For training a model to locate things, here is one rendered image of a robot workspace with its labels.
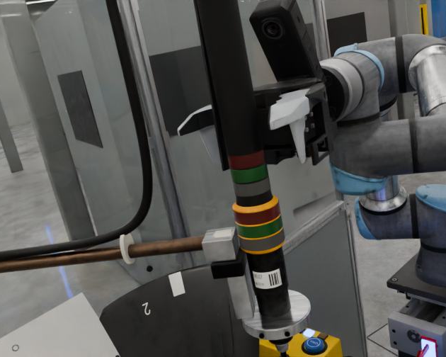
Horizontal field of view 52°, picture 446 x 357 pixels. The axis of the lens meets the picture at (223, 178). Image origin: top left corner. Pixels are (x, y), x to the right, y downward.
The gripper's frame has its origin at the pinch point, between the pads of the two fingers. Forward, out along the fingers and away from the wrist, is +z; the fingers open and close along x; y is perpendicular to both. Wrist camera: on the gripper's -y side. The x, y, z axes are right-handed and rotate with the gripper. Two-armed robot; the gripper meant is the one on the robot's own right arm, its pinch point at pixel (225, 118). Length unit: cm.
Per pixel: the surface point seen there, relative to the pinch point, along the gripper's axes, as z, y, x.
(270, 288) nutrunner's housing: -0.2, 16.5, -1.1
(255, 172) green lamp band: -0.7, 5.1, -1.6
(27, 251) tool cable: 8.9, 10.2, 21.5
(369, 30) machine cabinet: -452, 11, 125
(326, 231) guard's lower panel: -124, 73, 50
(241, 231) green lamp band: 0.4, 10.4, 0.4
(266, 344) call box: -39, 58, 28
